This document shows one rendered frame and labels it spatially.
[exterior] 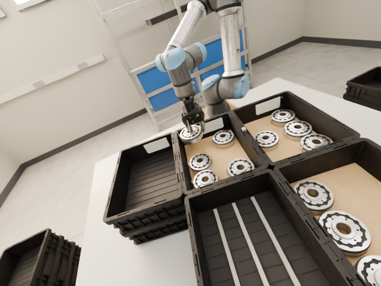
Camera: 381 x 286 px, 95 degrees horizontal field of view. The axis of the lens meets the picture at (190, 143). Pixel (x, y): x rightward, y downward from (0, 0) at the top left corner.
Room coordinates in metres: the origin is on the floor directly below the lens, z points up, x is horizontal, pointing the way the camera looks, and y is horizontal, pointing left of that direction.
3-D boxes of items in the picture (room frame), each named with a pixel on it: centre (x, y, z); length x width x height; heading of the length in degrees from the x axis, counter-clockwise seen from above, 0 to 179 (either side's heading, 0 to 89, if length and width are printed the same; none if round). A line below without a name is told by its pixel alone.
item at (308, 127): (0.52, -0.45, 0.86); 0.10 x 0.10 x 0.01
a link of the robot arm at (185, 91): (0.64, -0.06, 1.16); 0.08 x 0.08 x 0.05
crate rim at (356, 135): (0.53, -0.38, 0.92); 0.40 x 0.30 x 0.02; 176
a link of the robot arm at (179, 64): (0.65, -0.06, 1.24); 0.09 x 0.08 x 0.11; 132
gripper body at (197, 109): (0.64, -0.05, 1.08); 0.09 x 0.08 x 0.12; 175
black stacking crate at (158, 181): (0.57, 0.22, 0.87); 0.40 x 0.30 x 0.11; 176
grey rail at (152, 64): (2.50, -0.44, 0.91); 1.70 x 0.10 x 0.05; 96
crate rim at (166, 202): (0.57, 0.22, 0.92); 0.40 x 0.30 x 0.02; 176
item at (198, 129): (0.67, -0.02, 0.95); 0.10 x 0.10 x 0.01
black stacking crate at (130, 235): (0.57, 0.22, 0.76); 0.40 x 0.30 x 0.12; 176
